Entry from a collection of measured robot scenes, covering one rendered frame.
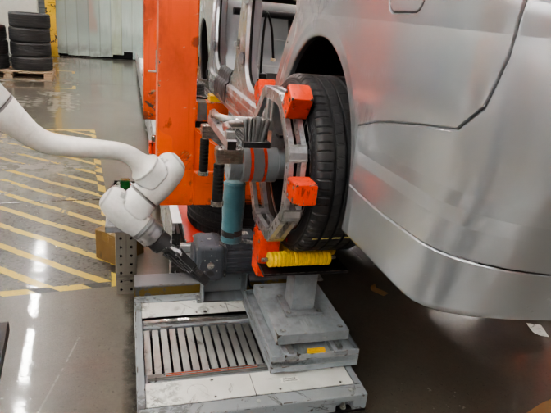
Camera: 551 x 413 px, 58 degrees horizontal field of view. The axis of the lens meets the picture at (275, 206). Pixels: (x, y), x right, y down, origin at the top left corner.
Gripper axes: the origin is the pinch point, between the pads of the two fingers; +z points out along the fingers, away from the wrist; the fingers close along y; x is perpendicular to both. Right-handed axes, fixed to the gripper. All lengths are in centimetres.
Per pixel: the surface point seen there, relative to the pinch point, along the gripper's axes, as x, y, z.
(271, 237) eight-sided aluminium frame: 26.3, 6.2, 11.5
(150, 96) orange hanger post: 141, -212, -44
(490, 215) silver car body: 21, 99, 7
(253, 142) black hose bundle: 37.3, 25.0, -20.7
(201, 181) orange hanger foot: 46, -47, -9
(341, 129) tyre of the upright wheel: 55, 40, -5
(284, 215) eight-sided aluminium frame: 27.8, 22.7, 3.5
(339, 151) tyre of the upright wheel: 49, 40, -1
